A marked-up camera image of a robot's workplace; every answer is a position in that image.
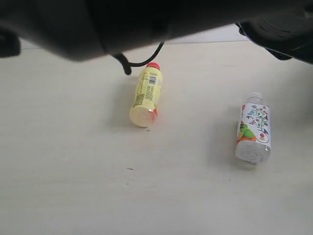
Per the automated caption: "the yellow bottle red cap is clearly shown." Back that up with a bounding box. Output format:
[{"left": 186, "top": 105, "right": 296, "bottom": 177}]
[{"left": 130, "top": 62, "right": 163, "bottom": 127}]

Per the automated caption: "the clear bottle floral label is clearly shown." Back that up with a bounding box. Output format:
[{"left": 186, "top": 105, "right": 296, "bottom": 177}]
[{"left": 235, "top": 93, "right": 271, "bottom": 164}]

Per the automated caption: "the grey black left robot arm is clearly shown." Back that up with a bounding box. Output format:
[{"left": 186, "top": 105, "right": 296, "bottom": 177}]
[{"left": 0, "top": 0, "right": 310, "bottom": 61}]

